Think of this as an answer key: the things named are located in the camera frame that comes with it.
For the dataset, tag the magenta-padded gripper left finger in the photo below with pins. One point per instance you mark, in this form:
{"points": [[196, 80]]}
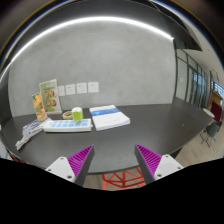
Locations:
{"points": [[63, 166]]}

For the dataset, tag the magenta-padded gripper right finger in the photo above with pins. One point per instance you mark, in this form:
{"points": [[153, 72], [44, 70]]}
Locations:
{"points": [[166, 165]]}

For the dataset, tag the green and white charger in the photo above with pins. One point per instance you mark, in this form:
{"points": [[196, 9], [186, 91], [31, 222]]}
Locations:
{"points": [[77, 114]]}

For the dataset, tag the grey striped pamphlet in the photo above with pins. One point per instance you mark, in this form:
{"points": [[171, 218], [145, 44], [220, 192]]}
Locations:
{"points": [[31, 130]]}

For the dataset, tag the beige tape roll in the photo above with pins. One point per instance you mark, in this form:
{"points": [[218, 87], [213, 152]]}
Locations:
{"points": [[67, 115]]}

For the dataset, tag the red metal stool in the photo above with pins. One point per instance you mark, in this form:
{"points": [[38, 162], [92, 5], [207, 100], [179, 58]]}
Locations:
{"points": [[115, 181]]}

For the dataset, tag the black chair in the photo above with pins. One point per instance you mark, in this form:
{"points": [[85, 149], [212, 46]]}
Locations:
{"points": [[212, 130]]}

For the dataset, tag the white and blue booklet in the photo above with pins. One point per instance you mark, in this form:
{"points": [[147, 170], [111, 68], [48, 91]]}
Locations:
{"points": [[109, 118]]}

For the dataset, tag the round white table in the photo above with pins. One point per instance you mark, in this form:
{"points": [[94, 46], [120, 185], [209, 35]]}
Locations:
{"points": [[209, 112]]}

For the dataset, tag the large acrylic menu sign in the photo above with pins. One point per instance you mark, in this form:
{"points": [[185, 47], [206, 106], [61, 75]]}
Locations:
{"points": [[50, 96]]}

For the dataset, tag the curved ceiling light strip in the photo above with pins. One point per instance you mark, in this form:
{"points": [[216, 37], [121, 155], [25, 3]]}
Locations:
{"points": [[90, 19]]}

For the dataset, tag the white wall switch plate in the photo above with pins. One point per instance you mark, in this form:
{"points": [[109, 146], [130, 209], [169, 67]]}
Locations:
{"points": [[61, 91]]}

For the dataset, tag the white wall socket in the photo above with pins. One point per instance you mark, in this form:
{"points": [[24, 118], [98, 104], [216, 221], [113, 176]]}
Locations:
{"points": [[70, 89], [93, 87], [81, 88]]}

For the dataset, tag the glass partition wall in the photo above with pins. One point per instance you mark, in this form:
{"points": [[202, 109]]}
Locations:
{"points": [[191, 80]]}

